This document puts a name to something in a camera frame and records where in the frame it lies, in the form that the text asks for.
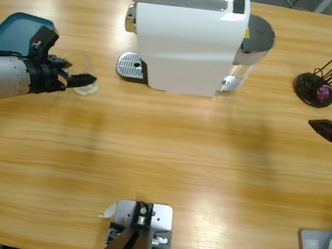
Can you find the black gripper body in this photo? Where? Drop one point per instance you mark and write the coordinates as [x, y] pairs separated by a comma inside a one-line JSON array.
[[44, 78]]

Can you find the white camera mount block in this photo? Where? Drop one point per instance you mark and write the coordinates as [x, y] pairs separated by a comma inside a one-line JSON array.
[[162, 217]]

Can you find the dark camera post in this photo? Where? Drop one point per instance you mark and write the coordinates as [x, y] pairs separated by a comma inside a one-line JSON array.
[[133, 247]]

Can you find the white capsule coffee machine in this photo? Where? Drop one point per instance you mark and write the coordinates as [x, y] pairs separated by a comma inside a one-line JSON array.
[[183, 46]]

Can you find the white paper tab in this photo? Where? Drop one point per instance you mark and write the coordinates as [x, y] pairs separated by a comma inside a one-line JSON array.
[[109, 211]]

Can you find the metal drip tray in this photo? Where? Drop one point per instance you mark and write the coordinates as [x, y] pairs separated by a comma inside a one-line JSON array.
[[131, 64]]

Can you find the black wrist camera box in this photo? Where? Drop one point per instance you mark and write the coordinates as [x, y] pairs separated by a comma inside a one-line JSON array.
[[43, 40]]

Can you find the purple coffee capsule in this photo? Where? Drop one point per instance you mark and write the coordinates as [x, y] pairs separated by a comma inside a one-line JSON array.
[[323, 92]]

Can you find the clear water tank dark lid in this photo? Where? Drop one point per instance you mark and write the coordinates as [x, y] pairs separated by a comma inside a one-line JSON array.
[[259, 32]]

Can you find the clear drinking glass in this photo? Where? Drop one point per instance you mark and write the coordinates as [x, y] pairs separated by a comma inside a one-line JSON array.
[[83, 63]]

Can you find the teal plastic tray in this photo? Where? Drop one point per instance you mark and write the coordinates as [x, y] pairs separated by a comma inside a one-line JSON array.
[[12, 31]]

